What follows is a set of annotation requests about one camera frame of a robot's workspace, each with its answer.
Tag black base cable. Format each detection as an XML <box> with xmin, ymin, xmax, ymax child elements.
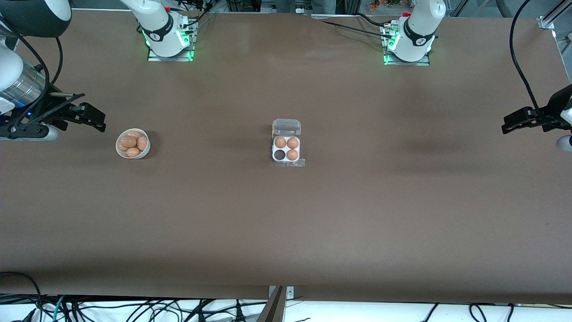
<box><xmin>355</xmin><ymin>13</ymin><xmax>396</xmax><ymax>28</ymax></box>
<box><xmin>320</xmin><ymin>20</ymin><xmax>394</xmax><ymax>39</ymax></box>

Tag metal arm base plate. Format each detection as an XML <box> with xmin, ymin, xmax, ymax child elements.
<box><xmin>383</xmin><ymin>25</ymin><xmax>431</xmax><ymax>67</ymax></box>
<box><xmin>147</xmin><ymin>20</ymin><xmax>196</xmax><ymax>62</ymax></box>

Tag teal floor cable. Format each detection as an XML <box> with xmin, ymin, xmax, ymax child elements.
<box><xmin>52</xmin><ymin>295</ymin><xmax>66</xmax><ymax>322</ymax></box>

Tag brown table cover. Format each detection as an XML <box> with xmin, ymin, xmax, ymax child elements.
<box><xmin>0</xmin><ymin>9</ymin><xmax>572</xmax><ymax>305</ymax></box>

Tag clear plastic egg box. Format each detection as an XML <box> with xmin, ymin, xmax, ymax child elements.
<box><xmin>271</xmin><ymin>119</ymin><xmax>302</xmax><ymax>164</ymax></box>

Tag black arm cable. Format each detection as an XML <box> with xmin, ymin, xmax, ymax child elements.
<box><xmin>509</xmin><ymin>0</ymin><xmax>552</xmax><ymax>119</ymax></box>
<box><xmin>13</xmin><ymin>35</ymin><xmax>64</xmax><ymax>126</ymax></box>

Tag white ceramic bowl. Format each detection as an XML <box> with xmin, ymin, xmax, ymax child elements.
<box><xmin>116</xmin><ymin>128</ymin><xmax>151</xmax><ymax>160</ymax></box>

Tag aluminium corner profile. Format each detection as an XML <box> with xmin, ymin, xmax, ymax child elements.
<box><xmin>536</xmin><ymin>0</ymin><xmax>572</xmax><ymax>31</ymax></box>

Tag aluminium frame structure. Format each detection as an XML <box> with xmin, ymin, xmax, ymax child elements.
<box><xmin>225</xmin><ymin>0</ymin><xmax>262</xmax><ymax>13</ymax></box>

